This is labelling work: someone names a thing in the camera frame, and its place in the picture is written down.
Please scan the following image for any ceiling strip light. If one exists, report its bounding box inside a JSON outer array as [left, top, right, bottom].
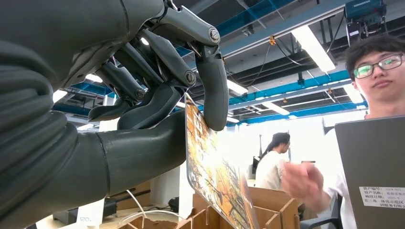
[[343, 83, 364, 104], [226, 79, 249, 95], [291, 25, 337, 73], [262, 101, 290, 116]]

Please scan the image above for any white cable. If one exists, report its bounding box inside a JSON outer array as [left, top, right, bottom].
[[118, 189, 186, 225]]

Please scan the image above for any grey laptop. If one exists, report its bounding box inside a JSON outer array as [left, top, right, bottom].
[[334, 115, 405, 229]]

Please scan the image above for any black office chair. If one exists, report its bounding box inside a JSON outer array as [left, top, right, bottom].
[[298, 193, 344, 229]]

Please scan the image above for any wooden compartment organiser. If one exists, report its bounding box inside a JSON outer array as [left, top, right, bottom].
[[118, 186, 301, 229]]

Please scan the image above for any black power brick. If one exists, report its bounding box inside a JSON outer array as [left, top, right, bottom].
[[103, 189, 152, 219]]

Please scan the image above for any blue ceiling mounted box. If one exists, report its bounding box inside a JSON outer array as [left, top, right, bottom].
[[344, 0, 387, 39]]

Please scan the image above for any person in background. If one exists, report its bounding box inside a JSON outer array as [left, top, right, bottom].
[[255, 132, 291, 191]]

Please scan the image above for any autumn print room key card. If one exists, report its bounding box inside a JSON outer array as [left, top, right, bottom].
[[185, 93, 260, 229]]

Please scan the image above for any white power adapter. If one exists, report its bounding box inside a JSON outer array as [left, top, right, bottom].
[[75, 199, 105, 228]]

